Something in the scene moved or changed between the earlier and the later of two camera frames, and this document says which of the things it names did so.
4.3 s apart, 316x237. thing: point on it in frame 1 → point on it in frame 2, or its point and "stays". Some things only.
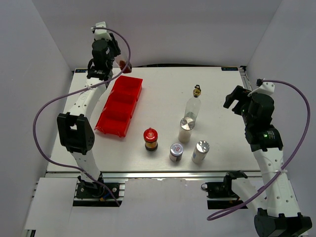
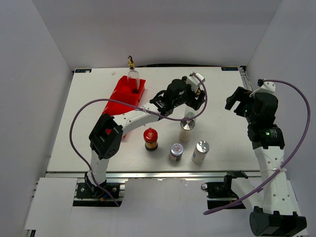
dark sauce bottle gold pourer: [123, 65] → [133, 76]
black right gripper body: [241, 95] stays
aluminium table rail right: [246, 81] stays
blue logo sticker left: [80, 70] stays
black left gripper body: [114, 48] → [190, 95]
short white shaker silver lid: [200, 152] stays
